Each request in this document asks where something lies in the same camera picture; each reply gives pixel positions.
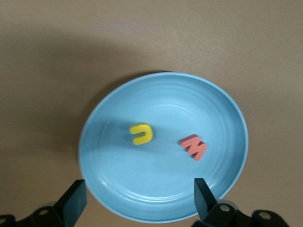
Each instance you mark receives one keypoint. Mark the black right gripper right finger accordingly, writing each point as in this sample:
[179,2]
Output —
[208,212]

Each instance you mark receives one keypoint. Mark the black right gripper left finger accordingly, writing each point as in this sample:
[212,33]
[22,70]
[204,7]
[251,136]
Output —
[66,208]

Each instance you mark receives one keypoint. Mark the red foam letter m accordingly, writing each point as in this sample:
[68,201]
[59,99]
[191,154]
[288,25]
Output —
[195,149]

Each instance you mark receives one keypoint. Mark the yellow foam letter u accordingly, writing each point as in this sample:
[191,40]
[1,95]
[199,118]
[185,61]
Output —
[148,134]

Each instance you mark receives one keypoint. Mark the blue plate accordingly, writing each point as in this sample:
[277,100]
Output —
[163,184]

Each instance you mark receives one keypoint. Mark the brown paper table cover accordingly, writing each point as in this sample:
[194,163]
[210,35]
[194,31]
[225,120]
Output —
[47,47]

